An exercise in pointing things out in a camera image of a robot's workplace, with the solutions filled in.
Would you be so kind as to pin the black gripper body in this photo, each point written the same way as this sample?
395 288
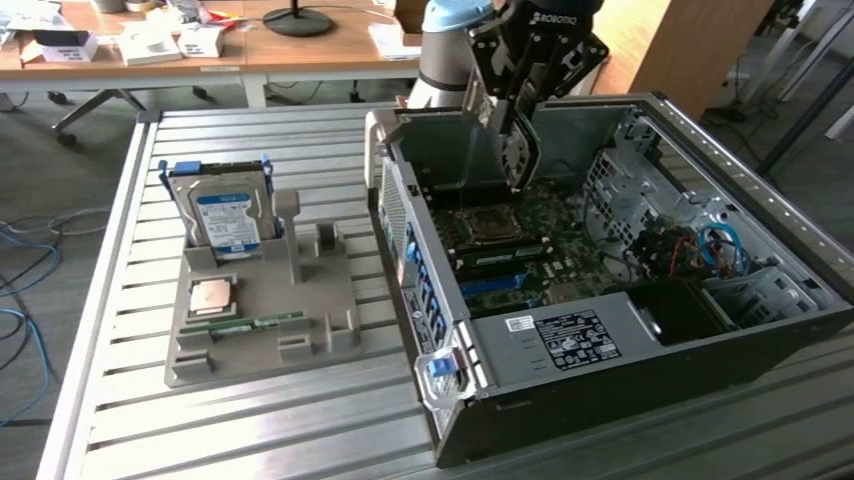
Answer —
553 17

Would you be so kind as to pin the graphics card with metal bracket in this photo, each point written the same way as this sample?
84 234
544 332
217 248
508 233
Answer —
516 155

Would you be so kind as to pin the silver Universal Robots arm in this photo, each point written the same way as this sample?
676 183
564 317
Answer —
443 55

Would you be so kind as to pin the white booklet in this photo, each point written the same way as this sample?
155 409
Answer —
393 42

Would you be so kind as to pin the wooden cabinet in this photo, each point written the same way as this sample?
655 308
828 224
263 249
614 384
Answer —
687 50

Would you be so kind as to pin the wooden office desk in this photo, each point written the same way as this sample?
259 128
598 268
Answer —
100 70
320 50

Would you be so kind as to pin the black monitor stand base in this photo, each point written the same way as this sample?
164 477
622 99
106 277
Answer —
296 22

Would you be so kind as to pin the CPU socket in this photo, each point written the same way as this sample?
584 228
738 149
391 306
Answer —
487 222

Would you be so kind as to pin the green motherboard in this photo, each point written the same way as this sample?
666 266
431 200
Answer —
574 260

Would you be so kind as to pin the installed dark RAM stick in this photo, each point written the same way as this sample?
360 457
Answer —
500 259

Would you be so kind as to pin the white box with label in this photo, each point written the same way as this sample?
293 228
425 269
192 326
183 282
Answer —
200 45

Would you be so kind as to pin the hard disk in blue caddy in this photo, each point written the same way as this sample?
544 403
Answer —
227 220

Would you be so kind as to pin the flat white box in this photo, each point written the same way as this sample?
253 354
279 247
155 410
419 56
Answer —
147 50

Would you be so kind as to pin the grey metal disk bay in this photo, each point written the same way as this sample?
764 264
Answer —
774 290

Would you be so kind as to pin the metal cup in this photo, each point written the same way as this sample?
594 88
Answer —
108 5

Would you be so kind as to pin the grey power supply unit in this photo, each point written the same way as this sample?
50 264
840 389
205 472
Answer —
507 350

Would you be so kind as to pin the grey parts rack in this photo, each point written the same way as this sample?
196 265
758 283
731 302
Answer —
267 300

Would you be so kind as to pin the blue case latch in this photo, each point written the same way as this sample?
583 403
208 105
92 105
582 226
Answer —
440 367

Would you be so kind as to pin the open white cardboard box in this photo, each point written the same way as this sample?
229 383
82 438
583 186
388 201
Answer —
66 52

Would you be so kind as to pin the CPU chip with copper lid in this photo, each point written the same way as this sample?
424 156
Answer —
209 297

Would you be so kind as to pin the green RAM stick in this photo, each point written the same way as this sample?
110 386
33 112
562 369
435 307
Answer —
233 327

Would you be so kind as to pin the black open PC case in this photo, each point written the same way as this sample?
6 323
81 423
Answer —
600 400

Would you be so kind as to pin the stack of papers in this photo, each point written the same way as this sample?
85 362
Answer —
33 17

